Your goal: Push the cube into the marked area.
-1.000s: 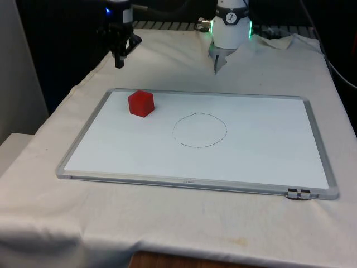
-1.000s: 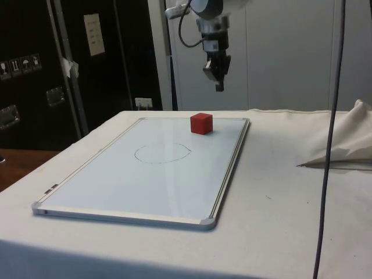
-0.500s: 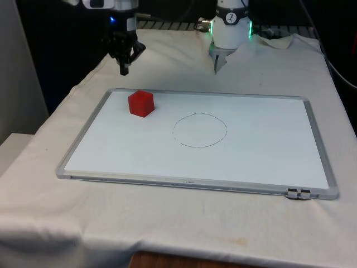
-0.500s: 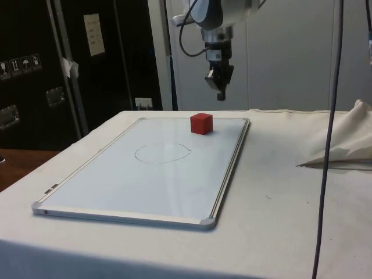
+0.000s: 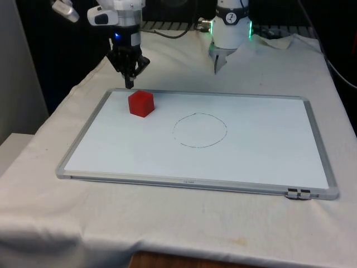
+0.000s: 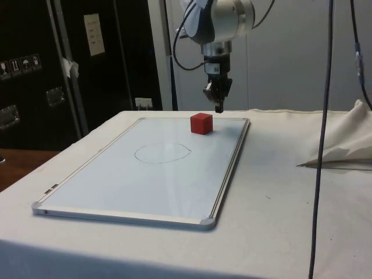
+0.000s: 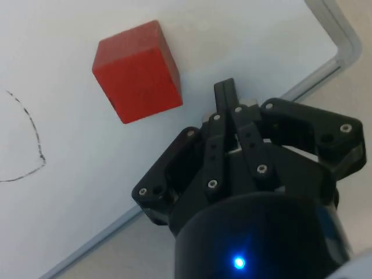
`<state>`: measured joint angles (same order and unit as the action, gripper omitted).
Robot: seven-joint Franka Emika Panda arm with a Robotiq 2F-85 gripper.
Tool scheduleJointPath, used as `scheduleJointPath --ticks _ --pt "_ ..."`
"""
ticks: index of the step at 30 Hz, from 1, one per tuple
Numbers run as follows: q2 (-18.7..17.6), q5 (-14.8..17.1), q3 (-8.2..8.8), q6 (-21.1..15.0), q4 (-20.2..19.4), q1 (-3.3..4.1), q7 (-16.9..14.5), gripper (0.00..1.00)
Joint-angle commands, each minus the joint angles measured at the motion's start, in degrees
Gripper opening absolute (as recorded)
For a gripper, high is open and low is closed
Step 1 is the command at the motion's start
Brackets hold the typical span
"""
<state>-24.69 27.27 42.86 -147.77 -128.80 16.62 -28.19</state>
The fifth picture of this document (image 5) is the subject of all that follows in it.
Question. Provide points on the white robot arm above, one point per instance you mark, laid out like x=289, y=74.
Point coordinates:
x=228, y=30

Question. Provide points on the whiteboard with grey frame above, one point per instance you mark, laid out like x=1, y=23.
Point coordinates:
x=200, y=156

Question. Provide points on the red cube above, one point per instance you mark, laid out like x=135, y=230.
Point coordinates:
x=140, y=104

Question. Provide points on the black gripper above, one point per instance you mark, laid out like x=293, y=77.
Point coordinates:
x=124, y=39

